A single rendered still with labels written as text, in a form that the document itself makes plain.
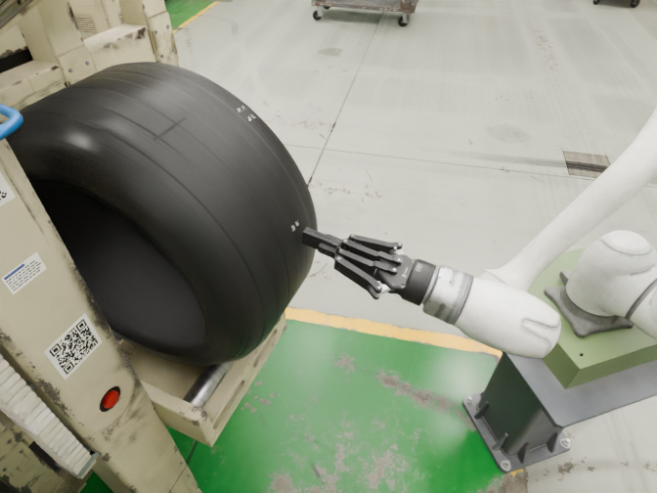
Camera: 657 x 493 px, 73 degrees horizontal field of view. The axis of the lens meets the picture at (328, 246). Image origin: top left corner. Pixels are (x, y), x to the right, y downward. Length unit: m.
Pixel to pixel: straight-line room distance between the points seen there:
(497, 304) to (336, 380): 1.40
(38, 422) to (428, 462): 1.46
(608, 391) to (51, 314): 1.35
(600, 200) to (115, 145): 0.77
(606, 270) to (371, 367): 1.14
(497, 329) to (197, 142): 0.54
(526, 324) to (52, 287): 0.68
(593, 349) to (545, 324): 0.68
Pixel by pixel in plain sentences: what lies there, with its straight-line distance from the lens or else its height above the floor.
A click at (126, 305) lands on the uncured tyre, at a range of 1.18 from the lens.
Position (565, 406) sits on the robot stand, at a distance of 1.42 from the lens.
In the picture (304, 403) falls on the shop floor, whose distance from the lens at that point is 2.01.
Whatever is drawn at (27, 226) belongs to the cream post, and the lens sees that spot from 0.65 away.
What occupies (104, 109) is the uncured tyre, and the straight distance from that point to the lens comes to 0.75.
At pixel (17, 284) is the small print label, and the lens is 0.67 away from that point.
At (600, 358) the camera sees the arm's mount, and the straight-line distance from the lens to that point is 1.42.
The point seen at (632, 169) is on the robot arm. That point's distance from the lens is 0.87.
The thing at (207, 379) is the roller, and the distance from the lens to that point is 1.03.
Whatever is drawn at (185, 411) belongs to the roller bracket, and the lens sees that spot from 0.97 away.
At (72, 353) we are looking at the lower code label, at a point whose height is 1.21.
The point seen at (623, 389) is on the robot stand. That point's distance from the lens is 1.53.
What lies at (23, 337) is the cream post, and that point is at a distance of 0.71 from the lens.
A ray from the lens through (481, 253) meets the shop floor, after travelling 2.71.
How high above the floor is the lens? 1.78
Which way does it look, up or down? 43 degrees down
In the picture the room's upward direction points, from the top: straight up
